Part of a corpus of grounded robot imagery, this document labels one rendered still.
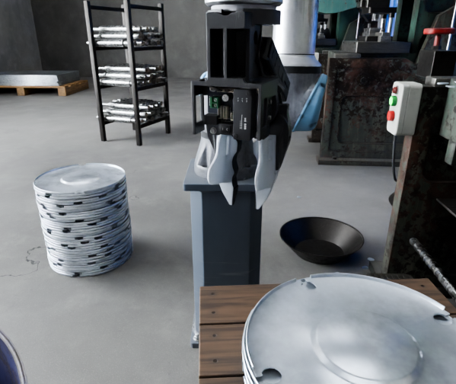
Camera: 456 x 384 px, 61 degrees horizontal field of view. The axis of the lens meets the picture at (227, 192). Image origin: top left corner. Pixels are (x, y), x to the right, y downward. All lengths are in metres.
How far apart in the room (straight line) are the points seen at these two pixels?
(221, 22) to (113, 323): 0.95
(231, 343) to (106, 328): 0.64
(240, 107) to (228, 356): 0.33
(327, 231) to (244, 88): 1.24
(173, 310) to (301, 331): 0.70
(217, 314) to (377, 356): 0.24
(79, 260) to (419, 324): 1.05
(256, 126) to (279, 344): 0.27
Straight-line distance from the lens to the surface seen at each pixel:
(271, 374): 0.49
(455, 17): 2.59
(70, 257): 1.37
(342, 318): 0.55
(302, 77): 0.79
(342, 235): 1.55
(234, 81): 0.37
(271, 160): 0.43
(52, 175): 1.46
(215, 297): 0.65
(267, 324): 0.54
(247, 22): 0.37
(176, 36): 7.54
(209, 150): 0.84
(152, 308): 1.21
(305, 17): 0.81
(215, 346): 0.57
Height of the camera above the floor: 0.74
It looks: 22 degrees down
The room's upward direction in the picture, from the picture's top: straight up
